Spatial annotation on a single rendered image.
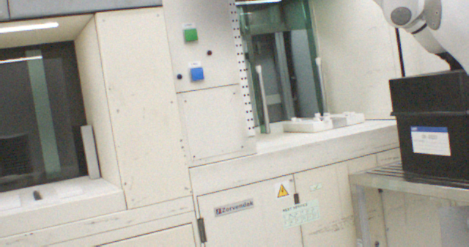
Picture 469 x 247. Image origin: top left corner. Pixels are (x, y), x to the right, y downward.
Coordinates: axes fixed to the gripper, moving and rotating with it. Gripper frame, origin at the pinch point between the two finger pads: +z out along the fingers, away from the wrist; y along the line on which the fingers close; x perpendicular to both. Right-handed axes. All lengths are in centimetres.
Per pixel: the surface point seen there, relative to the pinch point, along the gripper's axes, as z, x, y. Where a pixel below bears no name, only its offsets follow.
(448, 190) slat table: 6.0, 34.1, -12.6
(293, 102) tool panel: 12, 1, 120
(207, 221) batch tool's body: -25, 69, 23
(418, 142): 4.5, 23.0, 4.4
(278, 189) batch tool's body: -13, 52, 25
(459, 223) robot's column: -6, 45, -34
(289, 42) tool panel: -7, -20, 118
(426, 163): 8.3, 26.6, 2.3
